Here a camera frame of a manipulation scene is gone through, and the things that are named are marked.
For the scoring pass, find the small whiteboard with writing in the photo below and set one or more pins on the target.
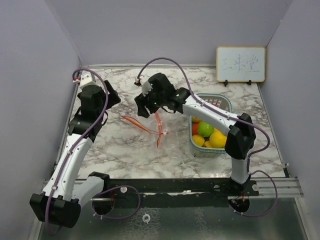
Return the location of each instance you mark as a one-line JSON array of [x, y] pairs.
[[241, 64]]

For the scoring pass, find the clear zip top bag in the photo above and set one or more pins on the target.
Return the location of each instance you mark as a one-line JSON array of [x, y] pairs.
[[161, 133]]

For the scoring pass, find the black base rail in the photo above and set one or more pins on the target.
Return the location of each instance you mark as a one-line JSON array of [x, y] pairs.
[[172, 193]]

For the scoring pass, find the light blue plastic basket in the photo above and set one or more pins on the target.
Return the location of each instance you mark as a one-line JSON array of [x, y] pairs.
[[206, 140]]

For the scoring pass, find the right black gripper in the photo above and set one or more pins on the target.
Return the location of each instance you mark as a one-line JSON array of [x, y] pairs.
[[140, 100]]

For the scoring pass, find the green apple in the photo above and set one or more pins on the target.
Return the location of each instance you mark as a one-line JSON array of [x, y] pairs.
[[204, 129]]

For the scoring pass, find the orange tangerine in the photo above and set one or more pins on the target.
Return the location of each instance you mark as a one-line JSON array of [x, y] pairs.
[[194, 128]]

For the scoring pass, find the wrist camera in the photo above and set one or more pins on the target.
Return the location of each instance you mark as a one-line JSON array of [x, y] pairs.
[[87, 79], [146, 88]]

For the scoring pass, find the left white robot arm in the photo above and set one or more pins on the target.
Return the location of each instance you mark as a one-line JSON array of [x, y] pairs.
[[60, 201]]

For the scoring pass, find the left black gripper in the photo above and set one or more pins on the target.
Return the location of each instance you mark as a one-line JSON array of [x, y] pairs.
[[113, 98]]

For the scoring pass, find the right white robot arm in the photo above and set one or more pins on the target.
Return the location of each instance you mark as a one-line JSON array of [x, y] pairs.
[[238, 129]]

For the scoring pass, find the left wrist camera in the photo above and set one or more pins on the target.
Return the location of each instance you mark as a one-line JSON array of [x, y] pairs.
[[87, 79]]

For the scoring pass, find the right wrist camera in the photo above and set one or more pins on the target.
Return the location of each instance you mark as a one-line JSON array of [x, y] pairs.
[[146, 88]]

